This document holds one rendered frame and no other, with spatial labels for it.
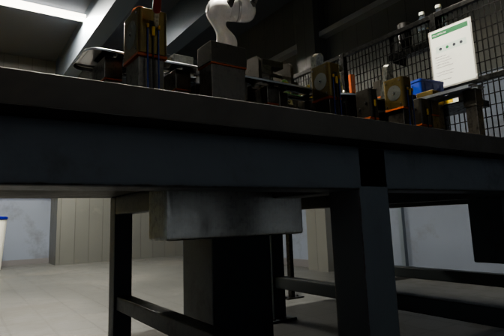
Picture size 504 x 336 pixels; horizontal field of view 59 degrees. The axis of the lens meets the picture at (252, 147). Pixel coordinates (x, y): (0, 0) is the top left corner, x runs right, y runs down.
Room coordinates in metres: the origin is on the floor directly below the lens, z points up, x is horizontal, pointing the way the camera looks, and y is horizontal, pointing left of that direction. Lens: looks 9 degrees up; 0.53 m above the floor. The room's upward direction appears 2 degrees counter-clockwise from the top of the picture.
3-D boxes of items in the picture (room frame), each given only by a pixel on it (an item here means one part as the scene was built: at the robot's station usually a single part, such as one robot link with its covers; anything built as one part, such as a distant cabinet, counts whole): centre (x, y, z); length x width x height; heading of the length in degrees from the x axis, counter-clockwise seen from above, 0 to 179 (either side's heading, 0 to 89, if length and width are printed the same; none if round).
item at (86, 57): (1.55, -0.10, 1.00); 1.38 x 0.22 x 0.02; 125
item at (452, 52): (2.07, -1.00, 1.30); 0.23 x 0.02 x 0.31; 35
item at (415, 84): (2.15, -0.80, 1.10); 0.30 x 0.17 x 0.13; 27
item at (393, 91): (1.62, -0.57, 0.87); 0.12 x 0.07 x 0.35; 35
